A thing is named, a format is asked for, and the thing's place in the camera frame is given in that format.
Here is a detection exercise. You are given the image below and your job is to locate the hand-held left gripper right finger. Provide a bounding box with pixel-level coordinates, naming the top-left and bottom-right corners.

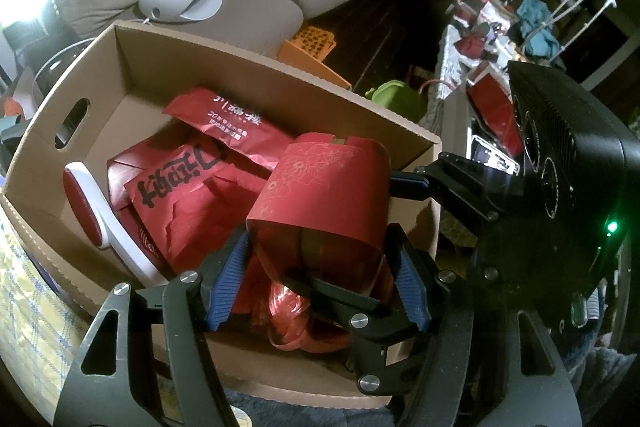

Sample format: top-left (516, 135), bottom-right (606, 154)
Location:
top-left (386, 222), bottom-right (584, 427)

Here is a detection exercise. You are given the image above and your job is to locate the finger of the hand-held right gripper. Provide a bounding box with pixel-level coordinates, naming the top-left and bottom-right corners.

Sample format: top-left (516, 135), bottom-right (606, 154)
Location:
top-left (389, 151), bottom-right (527, 224)
top-left (281, 273), bottom-right (432, 396)

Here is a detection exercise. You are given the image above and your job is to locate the long red pouch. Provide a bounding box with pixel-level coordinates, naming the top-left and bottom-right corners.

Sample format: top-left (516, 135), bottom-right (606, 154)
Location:
top-left (164, 86), bottom-right (298, 172)

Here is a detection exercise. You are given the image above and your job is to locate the red plastic ribbon ball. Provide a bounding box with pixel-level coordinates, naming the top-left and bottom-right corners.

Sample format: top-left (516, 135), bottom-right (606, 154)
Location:
top-left (250, 279), bottom-right (353, 353)

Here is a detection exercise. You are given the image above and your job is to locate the orange plastic basket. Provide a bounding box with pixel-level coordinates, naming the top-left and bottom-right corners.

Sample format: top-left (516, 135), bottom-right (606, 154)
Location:
top-left (276, 26), bottom-right (353, 90)

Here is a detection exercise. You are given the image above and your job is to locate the red gift bag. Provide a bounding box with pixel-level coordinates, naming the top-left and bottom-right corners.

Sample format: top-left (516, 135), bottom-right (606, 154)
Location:
top-left (467, 72), bottom-right (523, 155)

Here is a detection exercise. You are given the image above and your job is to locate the clear plastic bag clutter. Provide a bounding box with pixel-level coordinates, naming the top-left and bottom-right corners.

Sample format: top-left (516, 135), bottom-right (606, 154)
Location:
top-left (0, 97), bottom-right (31, 142)

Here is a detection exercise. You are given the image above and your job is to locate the red rounded gift box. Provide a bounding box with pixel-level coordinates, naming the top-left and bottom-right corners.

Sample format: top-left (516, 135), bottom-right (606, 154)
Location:
top-left (245, 132), bottom-right (393, 300)

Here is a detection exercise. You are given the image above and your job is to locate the round dark side table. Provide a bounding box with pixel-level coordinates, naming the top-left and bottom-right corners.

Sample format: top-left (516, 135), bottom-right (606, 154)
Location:
top-left (27, 37), bottom-right (98, 100)

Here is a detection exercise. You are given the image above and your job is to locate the yellow plaid tablecloth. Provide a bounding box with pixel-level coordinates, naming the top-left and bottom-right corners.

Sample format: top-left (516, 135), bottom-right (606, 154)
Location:
top-left (0, 207), bottom-right (81, 408)

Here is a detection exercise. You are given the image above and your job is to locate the red woven tote bag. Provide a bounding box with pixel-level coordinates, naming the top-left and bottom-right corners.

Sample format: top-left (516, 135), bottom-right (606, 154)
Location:
top-left (106, 138), bottom-right (281, 313)

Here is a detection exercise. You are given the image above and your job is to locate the green plastic container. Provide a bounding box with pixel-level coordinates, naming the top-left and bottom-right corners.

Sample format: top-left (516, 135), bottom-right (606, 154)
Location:
top-left (365, 79), bottom-right (428, 122)

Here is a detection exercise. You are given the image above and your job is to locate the dark red paper bag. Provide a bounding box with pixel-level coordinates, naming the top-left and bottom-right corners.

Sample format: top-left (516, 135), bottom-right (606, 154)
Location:
top-left (106, 152), bottom-right (166, 278)

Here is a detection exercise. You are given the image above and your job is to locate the white red lint brush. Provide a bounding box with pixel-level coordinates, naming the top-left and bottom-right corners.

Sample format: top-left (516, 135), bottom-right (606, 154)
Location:
top-left (62, 161), bottom-right (171, 289)

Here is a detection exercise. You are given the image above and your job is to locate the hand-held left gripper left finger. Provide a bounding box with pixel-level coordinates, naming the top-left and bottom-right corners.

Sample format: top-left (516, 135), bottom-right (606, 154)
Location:
top-left (53, 233), bottom-right (251, 427)

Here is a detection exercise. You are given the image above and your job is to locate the cluttered side table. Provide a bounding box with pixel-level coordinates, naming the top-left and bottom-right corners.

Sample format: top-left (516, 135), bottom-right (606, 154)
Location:
top-left (435, 0), bottom-right (616, 158)

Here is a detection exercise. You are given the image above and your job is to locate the brown cardboard box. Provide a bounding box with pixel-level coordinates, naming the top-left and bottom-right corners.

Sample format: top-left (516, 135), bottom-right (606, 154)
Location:
top-left (0, 19), bottom-right (443, 410)

